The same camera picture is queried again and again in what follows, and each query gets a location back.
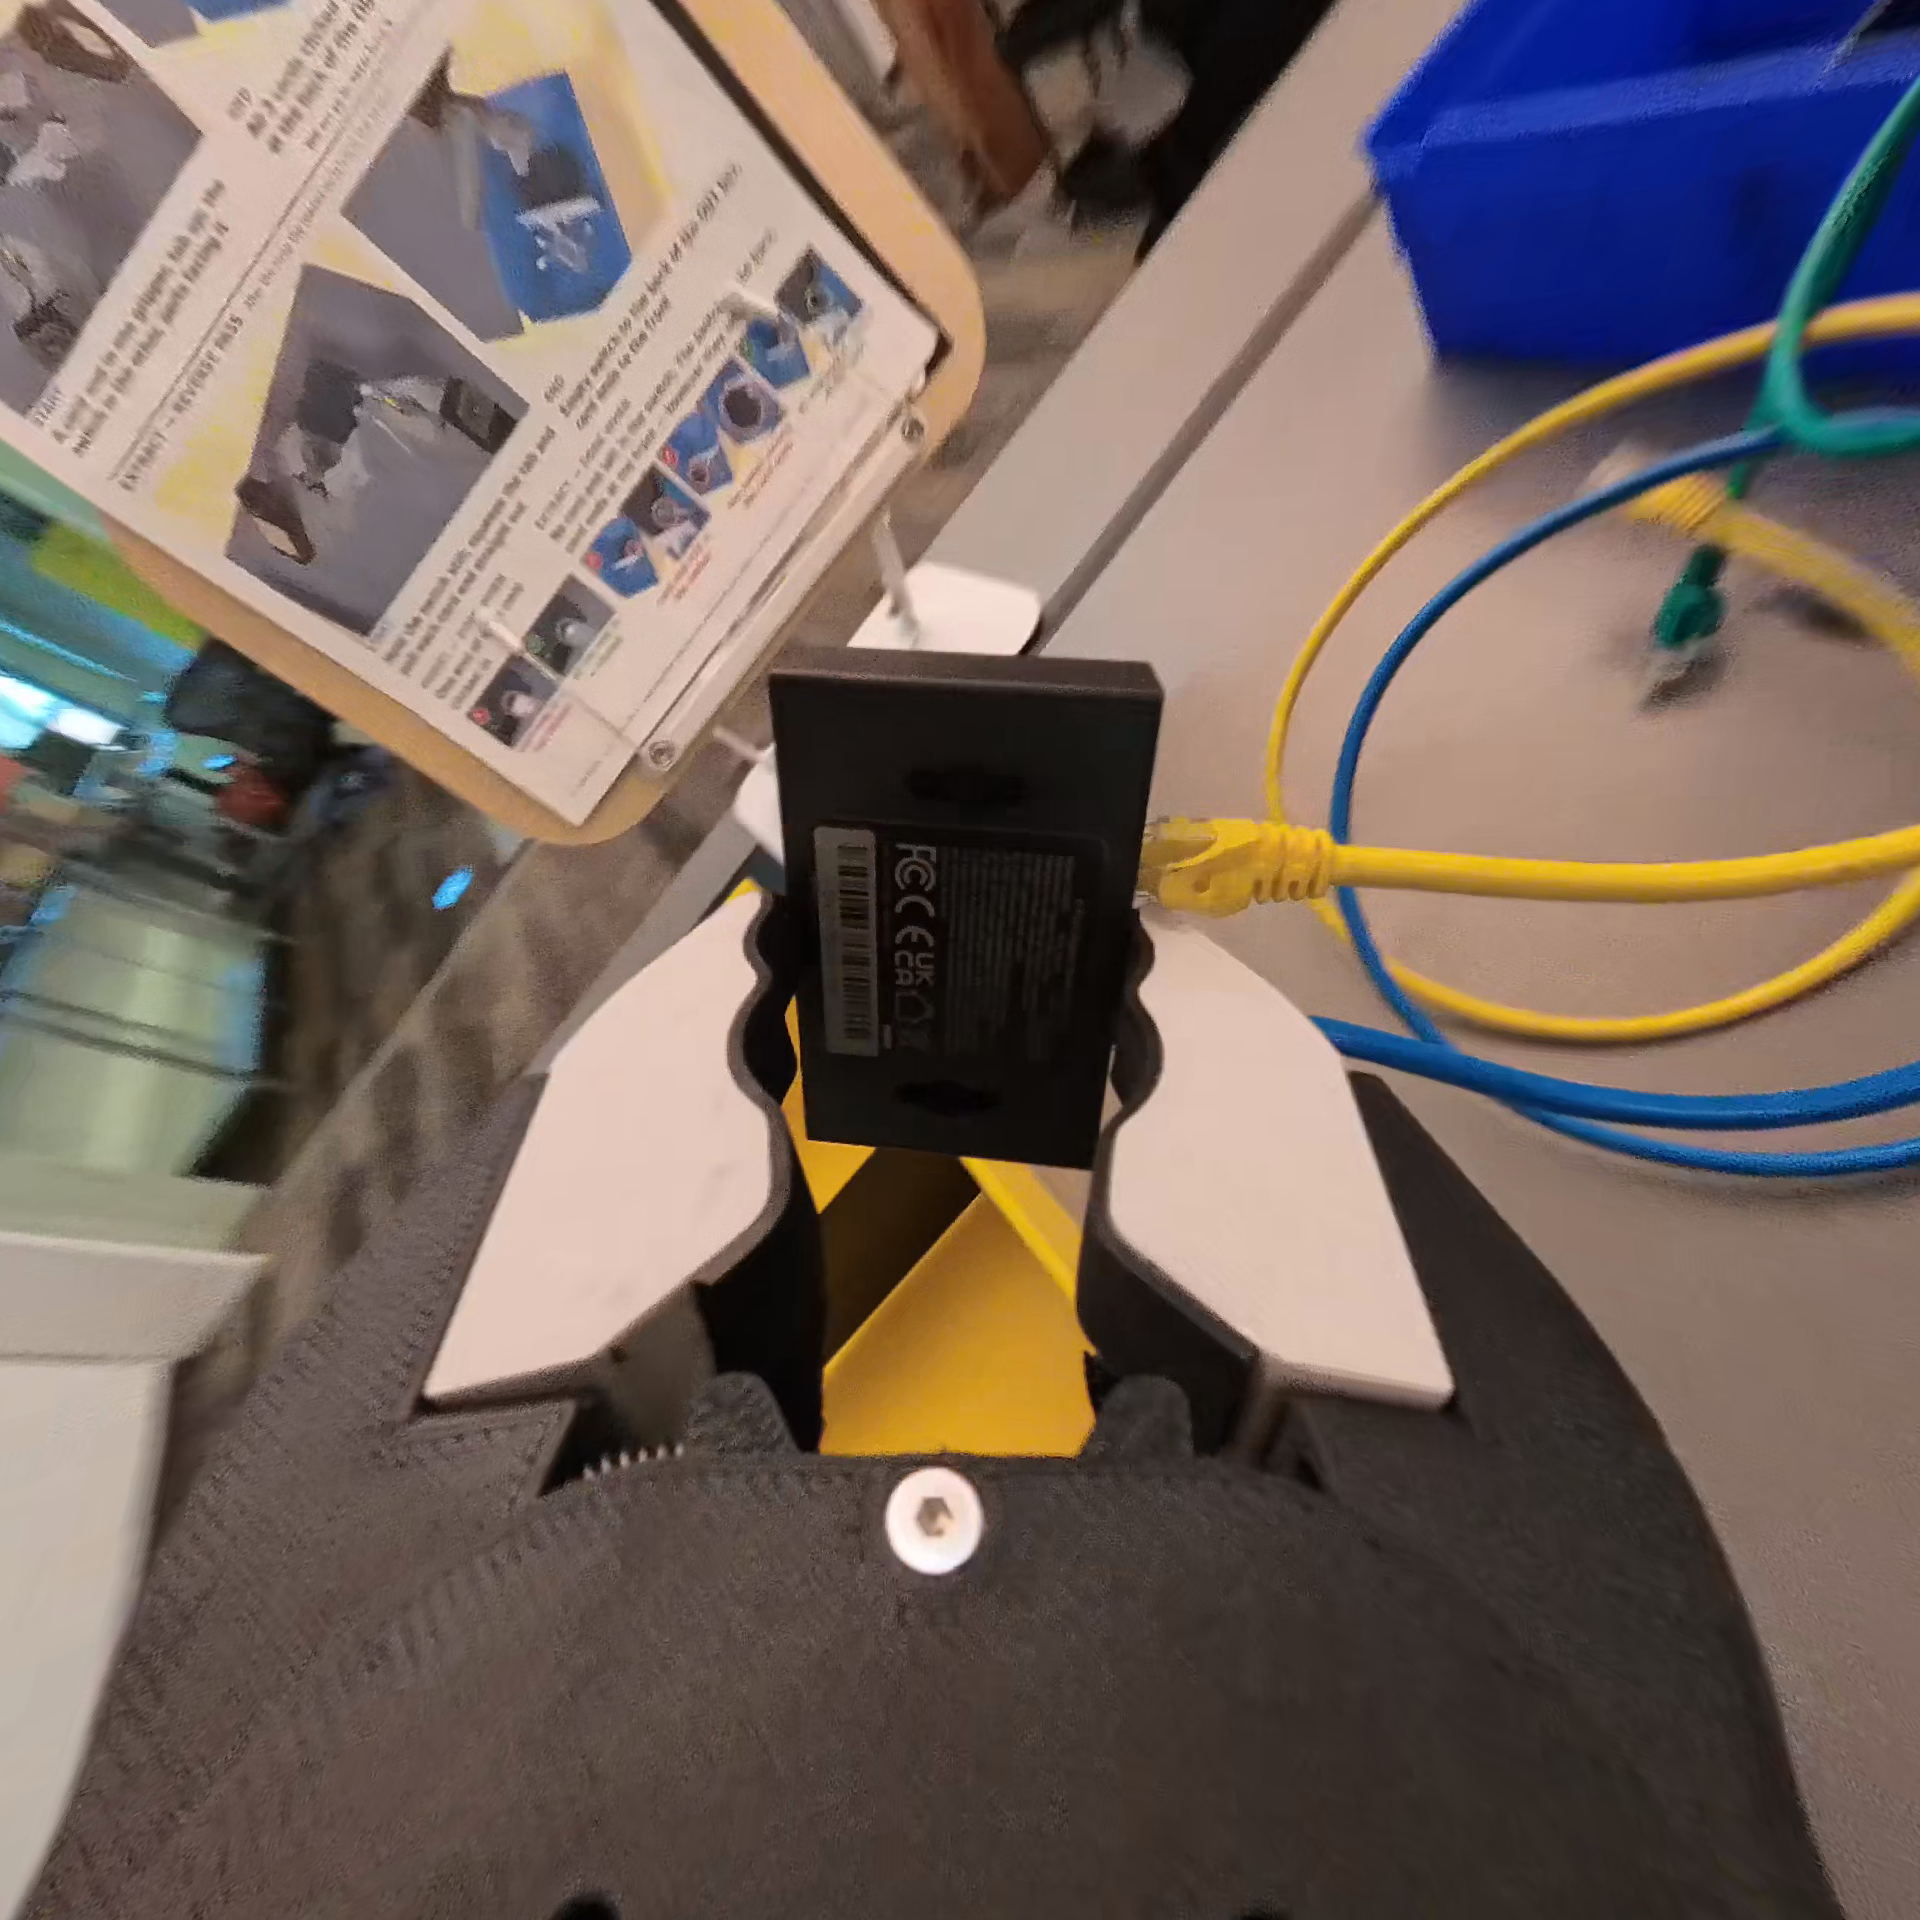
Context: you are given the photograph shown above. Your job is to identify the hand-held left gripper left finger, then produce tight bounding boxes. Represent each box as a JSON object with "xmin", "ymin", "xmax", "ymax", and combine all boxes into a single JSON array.
[{"xmin": 423, "ymin": 891, "xmax": 828, "ymax": 1442}]

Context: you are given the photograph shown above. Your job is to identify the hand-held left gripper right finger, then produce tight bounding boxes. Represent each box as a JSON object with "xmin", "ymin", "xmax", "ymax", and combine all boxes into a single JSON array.
[{"xmin": 1078, "ymin": 915, "xmax": 1457, "ymax": 1442}]

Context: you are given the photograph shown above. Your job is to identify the blue ethernet cable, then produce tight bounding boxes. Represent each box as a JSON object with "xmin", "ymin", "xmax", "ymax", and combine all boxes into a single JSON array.
[{"xmin": 1310, "ymin": 423, "xmax": 1920, "ymax": 1179}]

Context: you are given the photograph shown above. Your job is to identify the yellow plastic bin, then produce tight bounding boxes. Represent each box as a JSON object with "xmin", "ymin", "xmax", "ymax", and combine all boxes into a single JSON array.
[{"xmin": 817, "ymin": 1133, "xmax": 1100, "ymax": 1462}]

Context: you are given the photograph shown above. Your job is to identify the black ethernet switch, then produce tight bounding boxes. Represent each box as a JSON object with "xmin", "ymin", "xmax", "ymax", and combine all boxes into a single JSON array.
[{"xmin": 769, "ymin": 647, "xmax": 1166, "ymax": 1173}]

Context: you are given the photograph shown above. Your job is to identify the yellow ethernet cable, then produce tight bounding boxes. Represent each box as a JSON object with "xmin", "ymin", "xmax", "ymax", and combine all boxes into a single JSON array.
[{"xmin": 1137, "ymin": 293, "xmax": 1920, "ymax": 1048}]

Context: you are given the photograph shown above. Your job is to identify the green ethernet cable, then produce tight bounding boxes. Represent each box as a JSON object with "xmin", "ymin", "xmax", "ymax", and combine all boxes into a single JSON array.
[{"xmin": 1649, "ymin": 90, "xmax": 1920, "ymax": 666}]

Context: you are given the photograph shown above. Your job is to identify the blue plastic bin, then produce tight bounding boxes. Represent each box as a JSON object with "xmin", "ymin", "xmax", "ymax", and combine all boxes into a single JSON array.
[{"xmin": 1361, "ymin": 0, "xmax": 1920, "ymax": 368}]

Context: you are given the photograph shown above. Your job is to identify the wooden instruction board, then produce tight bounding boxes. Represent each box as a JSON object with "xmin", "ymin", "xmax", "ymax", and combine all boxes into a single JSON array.
[{"xmin": 0, "ymin": 0, "xmax": 993, "ymax": 848}]

